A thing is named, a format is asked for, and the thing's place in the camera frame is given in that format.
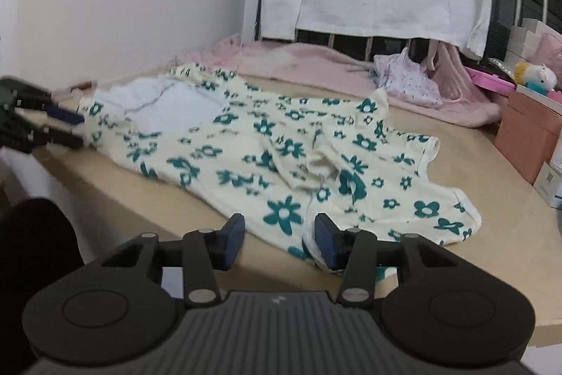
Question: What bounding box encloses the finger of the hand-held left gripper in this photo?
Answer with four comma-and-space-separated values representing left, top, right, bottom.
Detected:
11, 90, 85, 126
0, 114, 85, 155

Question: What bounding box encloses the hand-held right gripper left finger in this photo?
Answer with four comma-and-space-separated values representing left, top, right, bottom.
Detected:
103, 213, 246, 308

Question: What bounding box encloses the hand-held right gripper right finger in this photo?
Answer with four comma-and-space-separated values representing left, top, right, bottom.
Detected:
314, 213, 459, 308

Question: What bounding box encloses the cream green-flower garment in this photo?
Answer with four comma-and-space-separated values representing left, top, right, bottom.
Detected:
78, 62, 484, 277

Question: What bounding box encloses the pink fleece blanket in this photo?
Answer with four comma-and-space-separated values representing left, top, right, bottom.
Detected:
176, 33, 501, 127

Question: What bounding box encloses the white small-floral garment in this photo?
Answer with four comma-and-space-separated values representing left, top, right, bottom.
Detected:
373, 47, 443, 108

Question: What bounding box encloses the pink-brown box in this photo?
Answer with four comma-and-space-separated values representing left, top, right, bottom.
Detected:
494, 91, 562, 186

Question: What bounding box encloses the pink flat case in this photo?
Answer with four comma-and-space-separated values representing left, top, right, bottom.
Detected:
464, 65, 517, 95

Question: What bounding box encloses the small white blue box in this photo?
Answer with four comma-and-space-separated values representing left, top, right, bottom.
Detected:
533, 162, 562, 209

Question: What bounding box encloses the yellow white plush toy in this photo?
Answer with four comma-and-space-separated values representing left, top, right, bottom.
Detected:
513, 61, 559, 97

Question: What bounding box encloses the stack of white boxes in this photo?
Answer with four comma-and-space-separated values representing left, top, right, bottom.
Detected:
503, 18, 554, 69

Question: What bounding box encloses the pink pouch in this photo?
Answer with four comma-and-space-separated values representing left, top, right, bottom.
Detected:
533, 31, 562, 73

